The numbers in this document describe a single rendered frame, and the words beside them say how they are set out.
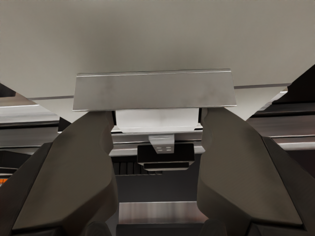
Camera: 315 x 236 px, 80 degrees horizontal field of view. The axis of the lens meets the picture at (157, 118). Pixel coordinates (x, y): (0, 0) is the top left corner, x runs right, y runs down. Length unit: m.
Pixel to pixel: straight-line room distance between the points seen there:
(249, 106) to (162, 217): 0.14
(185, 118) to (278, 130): 0.36
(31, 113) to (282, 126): 0.50
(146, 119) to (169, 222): 0.11
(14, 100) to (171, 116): 0.19
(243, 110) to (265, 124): 0.33
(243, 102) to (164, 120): 0.07
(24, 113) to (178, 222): 0.24
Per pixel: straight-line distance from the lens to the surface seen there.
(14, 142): 0.60
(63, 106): 0.17
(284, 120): 0.54
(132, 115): 0.17
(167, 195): 0.73
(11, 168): 0.58
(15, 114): 0.32
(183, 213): 0.23
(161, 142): 0.28
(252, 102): 0.17
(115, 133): 0.25
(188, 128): 0.22
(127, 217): 0.23
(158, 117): 0.18
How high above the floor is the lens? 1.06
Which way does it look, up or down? 18 degrees down
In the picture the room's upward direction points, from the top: 179 degrees clockwise
